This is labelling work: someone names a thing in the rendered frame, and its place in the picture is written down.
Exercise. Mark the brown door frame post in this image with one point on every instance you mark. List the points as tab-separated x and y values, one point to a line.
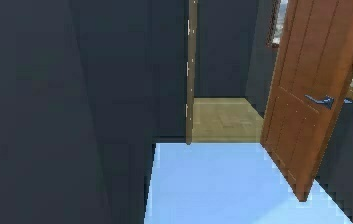
191	73

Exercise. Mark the brown wooden room door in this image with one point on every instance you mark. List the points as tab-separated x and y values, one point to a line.
304	100

